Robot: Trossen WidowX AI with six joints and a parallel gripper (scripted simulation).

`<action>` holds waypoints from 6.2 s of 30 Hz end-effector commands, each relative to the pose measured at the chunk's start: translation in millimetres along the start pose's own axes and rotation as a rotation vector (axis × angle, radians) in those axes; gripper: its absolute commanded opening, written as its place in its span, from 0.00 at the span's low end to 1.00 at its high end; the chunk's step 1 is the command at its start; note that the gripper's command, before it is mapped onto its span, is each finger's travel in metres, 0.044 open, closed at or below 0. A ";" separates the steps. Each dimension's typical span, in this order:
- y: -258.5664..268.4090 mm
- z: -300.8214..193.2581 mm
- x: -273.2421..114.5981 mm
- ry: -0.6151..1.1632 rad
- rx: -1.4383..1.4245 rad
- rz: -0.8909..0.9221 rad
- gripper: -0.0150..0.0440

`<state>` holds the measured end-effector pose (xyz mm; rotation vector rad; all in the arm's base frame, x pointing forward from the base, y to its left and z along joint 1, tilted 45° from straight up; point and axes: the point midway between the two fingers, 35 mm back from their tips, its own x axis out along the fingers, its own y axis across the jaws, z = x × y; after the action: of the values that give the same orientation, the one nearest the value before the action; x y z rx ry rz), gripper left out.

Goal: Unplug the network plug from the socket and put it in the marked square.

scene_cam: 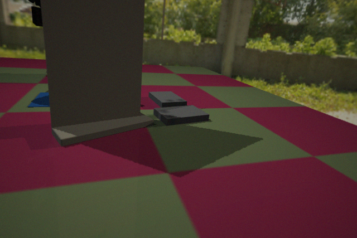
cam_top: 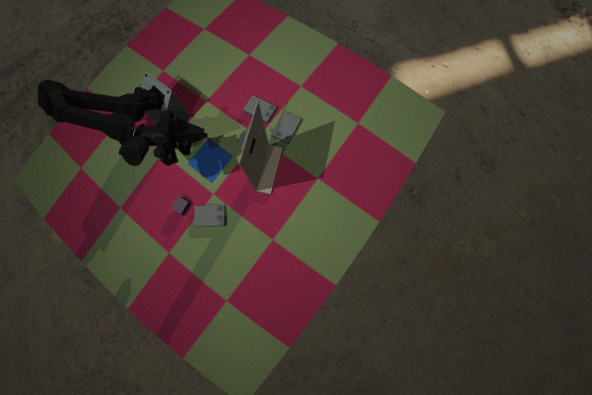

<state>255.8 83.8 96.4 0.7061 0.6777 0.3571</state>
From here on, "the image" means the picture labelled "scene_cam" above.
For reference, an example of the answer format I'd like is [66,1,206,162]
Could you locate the dark grey flat block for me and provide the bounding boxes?
[153,105,209,126]
[148,91,187,108]

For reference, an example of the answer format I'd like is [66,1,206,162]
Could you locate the grey panel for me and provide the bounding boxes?
[40,0,153,147]

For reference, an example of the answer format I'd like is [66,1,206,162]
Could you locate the blue square mat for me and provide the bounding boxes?
[28,93,50,107]

